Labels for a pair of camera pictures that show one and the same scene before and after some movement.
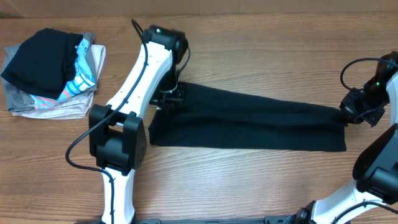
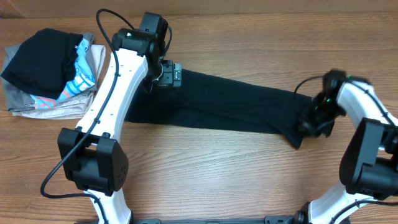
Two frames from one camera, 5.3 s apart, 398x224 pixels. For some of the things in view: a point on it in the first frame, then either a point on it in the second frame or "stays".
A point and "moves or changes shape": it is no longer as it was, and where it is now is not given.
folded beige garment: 75,109 stays
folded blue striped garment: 83,78 stays
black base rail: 270,219 stays
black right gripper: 347,106 → 306,122
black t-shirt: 214,117 moves or changes shape
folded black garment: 45,63 stays
